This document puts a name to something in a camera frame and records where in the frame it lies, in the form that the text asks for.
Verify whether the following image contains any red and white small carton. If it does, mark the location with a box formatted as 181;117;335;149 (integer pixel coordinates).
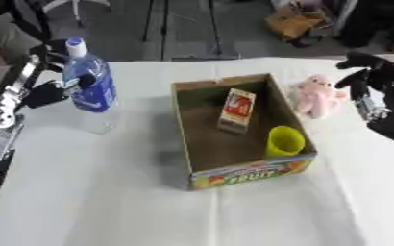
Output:
215;87;258;135

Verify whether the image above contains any pink soft toy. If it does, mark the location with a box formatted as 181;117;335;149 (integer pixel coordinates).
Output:
292;74;349;120

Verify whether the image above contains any yellow plastic cup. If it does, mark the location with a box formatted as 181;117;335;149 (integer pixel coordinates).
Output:
264;125;307;159

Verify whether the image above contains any person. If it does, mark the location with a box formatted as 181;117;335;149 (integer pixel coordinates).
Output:
0;0;46;67

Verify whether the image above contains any blue clear plastic bottle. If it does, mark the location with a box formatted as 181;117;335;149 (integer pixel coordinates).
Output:
61;37;120;135

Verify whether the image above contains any white chair base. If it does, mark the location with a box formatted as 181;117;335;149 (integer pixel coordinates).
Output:
40;0;113;27

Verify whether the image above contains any black tripod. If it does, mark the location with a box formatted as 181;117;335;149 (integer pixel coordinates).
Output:
141;0;243;62

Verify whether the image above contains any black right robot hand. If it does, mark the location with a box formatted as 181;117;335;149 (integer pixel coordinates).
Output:
332;51;394;104

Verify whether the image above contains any tan cardboard box printed front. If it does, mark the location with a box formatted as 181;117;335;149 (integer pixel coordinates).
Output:
168;72;320;191

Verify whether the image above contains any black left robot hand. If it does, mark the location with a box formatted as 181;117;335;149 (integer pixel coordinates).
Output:
20;38;100;110

